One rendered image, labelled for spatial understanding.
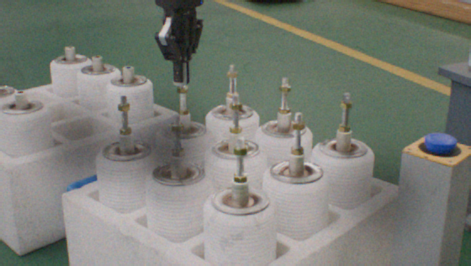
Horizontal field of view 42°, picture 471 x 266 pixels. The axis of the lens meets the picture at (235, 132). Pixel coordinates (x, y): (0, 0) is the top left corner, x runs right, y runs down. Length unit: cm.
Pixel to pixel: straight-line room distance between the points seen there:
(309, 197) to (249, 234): 12
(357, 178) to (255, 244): 24
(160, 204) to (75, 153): 37
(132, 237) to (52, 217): 36
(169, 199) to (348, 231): 26
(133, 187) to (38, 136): 30
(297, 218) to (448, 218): 20
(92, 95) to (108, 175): 46
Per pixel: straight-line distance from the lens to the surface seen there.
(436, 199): 82
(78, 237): 101
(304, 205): 86
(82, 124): 133
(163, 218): 86
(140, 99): 128
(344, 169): 94
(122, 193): 94
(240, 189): 78
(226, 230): 77
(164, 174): 88
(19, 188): 116
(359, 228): 93
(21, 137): 117
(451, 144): 82
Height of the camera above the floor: 63
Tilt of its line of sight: 22 degrees down
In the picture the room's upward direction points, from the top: straight up
